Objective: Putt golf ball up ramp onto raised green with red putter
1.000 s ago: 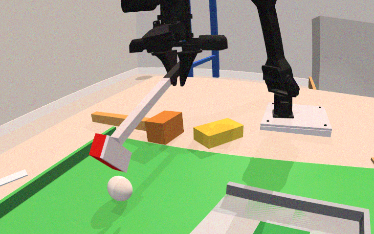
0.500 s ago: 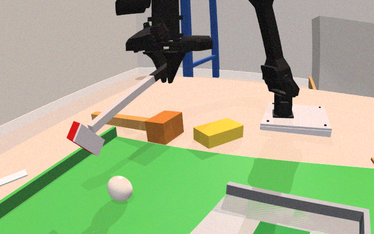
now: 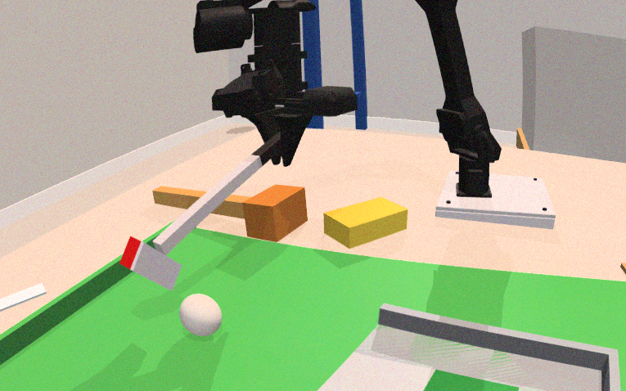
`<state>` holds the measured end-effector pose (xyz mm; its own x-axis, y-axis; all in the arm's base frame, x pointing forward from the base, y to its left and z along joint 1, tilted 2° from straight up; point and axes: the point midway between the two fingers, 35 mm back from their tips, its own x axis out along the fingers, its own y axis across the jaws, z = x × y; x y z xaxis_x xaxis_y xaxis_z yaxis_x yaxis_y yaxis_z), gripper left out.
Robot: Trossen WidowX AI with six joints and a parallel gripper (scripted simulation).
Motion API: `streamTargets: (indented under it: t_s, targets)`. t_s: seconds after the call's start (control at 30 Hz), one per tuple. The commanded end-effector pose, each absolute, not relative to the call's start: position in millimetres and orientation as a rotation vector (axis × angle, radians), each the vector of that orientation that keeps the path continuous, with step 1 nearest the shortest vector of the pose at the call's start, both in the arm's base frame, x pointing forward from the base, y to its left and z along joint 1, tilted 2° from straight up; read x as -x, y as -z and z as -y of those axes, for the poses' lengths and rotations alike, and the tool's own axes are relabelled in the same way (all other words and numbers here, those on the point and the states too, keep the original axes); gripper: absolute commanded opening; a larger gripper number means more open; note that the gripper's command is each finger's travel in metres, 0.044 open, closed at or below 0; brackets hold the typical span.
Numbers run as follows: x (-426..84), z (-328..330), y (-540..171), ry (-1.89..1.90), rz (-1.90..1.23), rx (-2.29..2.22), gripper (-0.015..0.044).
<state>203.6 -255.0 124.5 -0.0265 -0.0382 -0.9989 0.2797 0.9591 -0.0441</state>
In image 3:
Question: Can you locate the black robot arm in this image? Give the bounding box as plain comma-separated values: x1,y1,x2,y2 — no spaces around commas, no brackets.
193,0,502,198

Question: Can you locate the grey golf putter with red face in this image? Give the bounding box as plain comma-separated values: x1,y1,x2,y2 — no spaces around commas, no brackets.
120,131,281,291

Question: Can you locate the green putting mat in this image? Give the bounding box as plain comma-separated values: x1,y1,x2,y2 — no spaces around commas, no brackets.
0,228,626,391

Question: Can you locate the white golf ball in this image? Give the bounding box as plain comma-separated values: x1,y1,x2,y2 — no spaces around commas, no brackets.
179,294,222,336

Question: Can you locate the yellow block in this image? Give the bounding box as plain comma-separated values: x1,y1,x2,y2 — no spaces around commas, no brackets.
323,197,408,249

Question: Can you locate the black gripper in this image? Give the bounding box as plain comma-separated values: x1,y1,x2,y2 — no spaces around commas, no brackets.
241,43,358,167

